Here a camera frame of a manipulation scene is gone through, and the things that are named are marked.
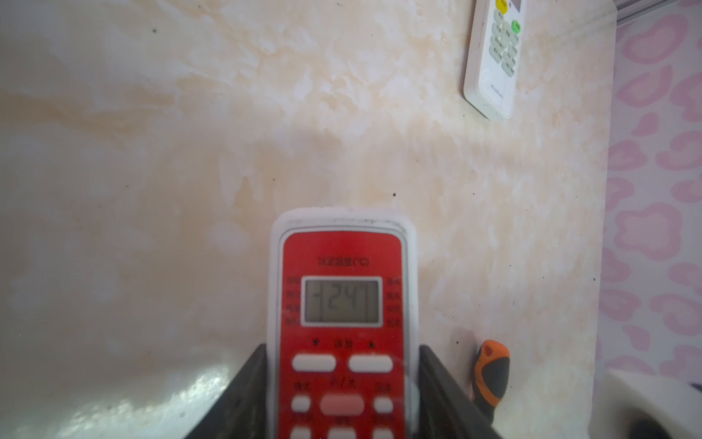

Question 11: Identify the white remote control right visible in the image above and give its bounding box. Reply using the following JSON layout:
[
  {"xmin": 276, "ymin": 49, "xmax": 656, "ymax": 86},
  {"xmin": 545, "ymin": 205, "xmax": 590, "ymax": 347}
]
[{"xmin": 463, "ymin": 0, "xmax": 528, "ymax": 122}]

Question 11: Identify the red white remote control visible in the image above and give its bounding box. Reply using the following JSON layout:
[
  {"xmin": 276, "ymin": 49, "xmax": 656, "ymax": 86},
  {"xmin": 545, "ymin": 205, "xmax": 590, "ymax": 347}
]
[{"xmin": 265, "ymin": 208, "xmax": 420, "ymax": 438}]

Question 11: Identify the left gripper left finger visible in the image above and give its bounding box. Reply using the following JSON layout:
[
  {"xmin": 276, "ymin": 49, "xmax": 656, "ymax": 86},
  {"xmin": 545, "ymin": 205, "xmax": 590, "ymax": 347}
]
[{"xmin": 186, "ymin": 344, "xmax": 268, "ymax": 439}]

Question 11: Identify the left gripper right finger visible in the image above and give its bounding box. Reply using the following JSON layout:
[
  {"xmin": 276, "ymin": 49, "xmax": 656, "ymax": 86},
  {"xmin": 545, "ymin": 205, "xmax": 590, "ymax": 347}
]
[{"xmin": 418, "ymin": 345, "xmax": 501, "ymax": 439}]

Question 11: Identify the orange black screwdriver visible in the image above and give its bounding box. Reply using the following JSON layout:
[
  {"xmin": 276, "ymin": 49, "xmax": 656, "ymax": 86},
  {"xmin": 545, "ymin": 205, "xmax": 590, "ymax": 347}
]
[{"xmin": 472, "ymin": 339, "xmax": 511, "ymax": 424}]

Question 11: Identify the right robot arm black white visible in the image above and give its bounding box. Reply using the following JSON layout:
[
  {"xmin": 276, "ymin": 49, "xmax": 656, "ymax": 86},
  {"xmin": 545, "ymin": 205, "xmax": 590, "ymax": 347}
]
[{"xmin": 588, "ymin": 369, "xmax": 701, "ymax": 438}]

